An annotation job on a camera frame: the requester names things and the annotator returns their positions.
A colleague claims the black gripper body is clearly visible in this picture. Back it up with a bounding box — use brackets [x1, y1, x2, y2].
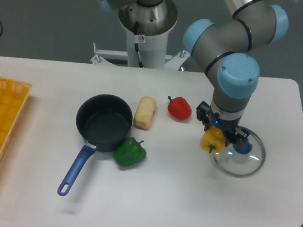
[209, 107, 240, 136]

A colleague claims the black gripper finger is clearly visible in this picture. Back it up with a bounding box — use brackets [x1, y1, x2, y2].
[225, 126, 250, 147]
[196, 101, 211, 131]

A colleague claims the yellow bell pepper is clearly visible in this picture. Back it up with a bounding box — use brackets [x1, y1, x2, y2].
[200, 126, 226, 153]

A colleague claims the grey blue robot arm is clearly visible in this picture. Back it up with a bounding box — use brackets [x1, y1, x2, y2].
[97, 0, 289, 148]

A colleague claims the red bell pepper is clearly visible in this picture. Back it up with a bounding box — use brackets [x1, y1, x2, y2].
[167, 96, 192, 121]

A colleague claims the green bell pepper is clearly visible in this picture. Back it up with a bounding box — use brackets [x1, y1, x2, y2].
[113, 137, 147, 167]

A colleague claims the glass lid blue knob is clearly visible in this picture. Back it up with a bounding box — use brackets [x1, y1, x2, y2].
[212, 126, 266, 178]

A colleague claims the beige bread loaf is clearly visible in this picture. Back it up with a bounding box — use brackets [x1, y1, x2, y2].
[133, 96, 156, 130]

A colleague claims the dark pot blue handle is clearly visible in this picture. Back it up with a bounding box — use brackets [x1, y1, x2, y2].
[57, 94, 133, 196]

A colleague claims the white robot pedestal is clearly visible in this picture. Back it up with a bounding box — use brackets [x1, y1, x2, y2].
[91, 0, 190, 71]

